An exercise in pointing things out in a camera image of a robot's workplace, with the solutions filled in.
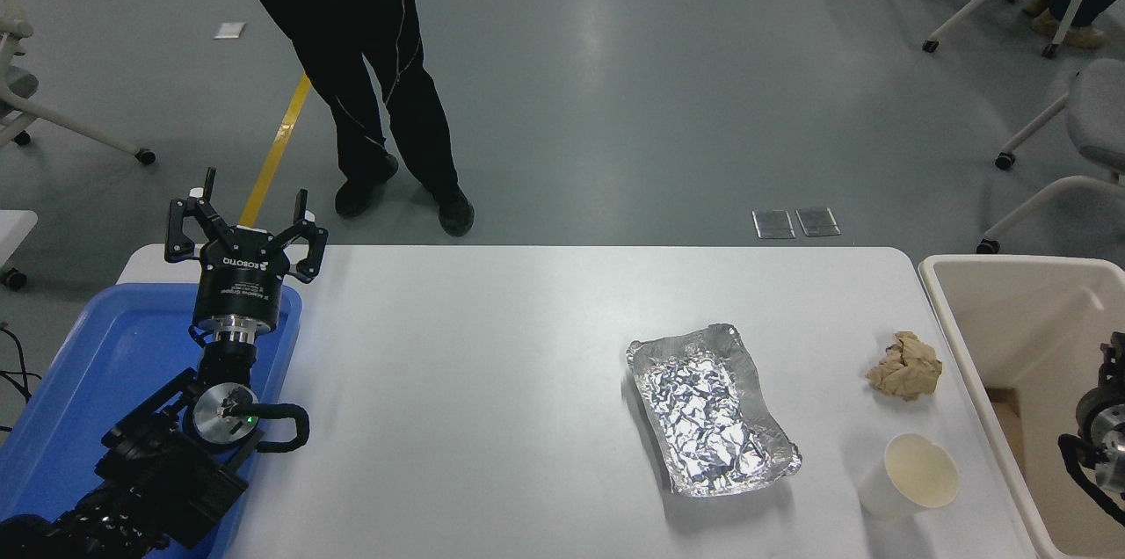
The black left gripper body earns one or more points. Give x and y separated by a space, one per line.
242 286

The white paper cup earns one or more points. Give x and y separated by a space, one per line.
918 471

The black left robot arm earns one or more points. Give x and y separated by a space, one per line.
167 471

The blue plastic tray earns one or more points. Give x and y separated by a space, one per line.
105 366

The white furniture with caster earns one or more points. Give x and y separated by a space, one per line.
13 229

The standing person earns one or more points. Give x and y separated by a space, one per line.
352 32

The silver foil tray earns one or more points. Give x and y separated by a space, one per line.
712 410

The metal floor plate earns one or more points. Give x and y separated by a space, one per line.
773 224
817 221

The crumpled tan paper ball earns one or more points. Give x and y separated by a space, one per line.
905 367

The brown cardboard piece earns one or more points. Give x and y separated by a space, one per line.
1009 423

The large pale bin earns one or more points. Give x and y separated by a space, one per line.
1028 322

